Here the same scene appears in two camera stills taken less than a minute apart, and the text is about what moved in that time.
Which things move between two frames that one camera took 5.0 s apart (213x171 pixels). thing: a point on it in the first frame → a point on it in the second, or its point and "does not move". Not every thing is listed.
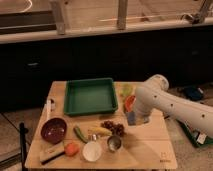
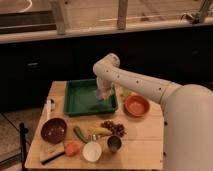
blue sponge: (131, 118) → (98, 94)
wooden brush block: (51, 151) does not move
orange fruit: (71, 149) does not move
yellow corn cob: (100, 131) does not move
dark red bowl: (53, 131) does not move
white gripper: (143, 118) → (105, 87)
